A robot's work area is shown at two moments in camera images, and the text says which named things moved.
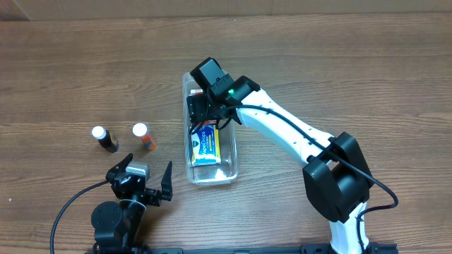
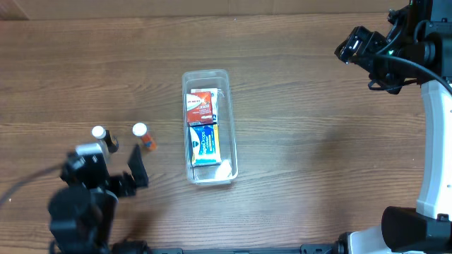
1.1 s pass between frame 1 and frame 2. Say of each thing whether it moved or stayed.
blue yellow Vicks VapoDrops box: stayed
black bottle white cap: stayed
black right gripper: moved
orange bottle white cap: stayed
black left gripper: moved
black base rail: stayed
